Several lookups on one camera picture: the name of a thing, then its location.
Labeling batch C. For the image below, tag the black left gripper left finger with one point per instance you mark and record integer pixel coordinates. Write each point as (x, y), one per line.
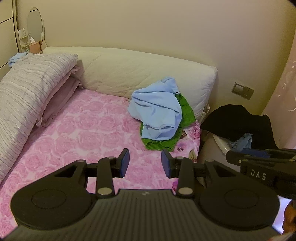
(104, 170)

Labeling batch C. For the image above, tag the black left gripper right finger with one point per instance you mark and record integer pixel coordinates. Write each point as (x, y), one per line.
(188, 172)

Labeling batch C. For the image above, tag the light blue sweatshirt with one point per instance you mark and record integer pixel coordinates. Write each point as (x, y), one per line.
(157, 107)

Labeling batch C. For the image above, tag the operator hand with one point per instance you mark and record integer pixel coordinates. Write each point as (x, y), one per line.
(289, 218)

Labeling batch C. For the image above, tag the pink rose blanket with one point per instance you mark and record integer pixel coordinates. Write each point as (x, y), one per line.
(90, 126)

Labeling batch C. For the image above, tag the white laundry basket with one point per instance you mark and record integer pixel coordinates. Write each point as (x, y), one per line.
(222, 144)

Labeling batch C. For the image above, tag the green knitted garment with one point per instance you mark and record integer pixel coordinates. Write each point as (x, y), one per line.
(188, 118)

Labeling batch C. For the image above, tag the pink curtain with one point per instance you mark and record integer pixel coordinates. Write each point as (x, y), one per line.
(281, 106)

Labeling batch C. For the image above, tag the black clothing pile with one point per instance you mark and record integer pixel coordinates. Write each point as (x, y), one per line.
(233, 121)

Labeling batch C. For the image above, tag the cream quilted headboard cushion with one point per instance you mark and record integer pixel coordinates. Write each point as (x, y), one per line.
(120, 72)

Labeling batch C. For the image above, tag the striped lilac duvet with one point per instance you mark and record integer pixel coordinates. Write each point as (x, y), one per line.
(24, 91)

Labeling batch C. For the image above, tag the tissue box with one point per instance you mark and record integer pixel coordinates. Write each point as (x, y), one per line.
(35, 46)

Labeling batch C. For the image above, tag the blue cloth on nightstand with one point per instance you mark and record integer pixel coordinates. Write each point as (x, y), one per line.
(16, 58)

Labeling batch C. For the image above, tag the white wardrobe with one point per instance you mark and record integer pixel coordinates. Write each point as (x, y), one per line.
(8, 37)

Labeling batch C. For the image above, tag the oval vanity mirror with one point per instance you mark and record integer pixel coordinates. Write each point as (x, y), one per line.
(35, 28)

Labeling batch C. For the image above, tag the wall power socket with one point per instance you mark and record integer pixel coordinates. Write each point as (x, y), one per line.
(242, 91)

